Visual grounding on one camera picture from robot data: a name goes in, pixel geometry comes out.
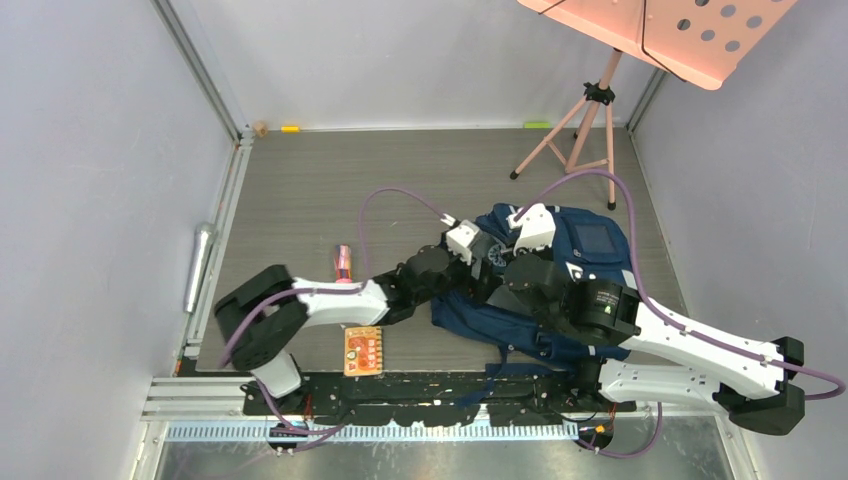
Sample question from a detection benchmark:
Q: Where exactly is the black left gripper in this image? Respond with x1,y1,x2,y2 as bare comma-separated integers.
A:
413,231,501,306

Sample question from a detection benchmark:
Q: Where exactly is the navy blue backpack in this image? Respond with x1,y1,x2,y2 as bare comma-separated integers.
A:
431,206,635,408

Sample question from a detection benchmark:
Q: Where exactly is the pink highlighter marker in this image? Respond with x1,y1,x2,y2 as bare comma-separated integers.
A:
334,244,353,283

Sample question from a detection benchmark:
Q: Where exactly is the blue white round jar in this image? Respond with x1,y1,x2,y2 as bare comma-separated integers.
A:
486,242,513,268

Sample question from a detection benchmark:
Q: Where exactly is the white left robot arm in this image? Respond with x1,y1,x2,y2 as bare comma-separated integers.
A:
213,245,503,414

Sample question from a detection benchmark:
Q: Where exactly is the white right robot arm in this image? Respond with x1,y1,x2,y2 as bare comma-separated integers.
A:
503,254,806,436

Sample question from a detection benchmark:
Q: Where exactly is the orange spiral notepad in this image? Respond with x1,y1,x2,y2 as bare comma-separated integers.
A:
343,326,384,377

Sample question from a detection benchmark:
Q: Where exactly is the small wooden block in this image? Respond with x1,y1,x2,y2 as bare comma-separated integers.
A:
253,121,268,138

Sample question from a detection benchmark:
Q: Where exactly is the silver metal cylinder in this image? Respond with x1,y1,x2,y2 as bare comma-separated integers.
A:
184,222,217,314

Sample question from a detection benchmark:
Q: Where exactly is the pink music stand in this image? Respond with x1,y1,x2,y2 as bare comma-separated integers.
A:
509,0,796,180

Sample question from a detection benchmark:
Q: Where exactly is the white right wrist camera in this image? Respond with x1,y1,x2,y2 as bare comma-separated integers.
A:
507,203,556,256

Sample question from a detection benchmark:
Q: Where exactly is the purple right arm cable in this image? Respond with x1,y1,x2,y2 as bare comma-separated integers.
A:
510,168,847,460

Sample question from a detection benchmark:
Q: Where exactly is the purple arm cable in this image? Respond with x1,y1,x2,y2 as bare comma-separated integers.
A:
510,168,847,460
218,187,458,454

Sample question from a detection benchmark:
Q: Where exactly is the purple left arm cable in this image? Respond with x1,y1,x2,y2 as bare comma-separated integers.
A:
218,187,458,454

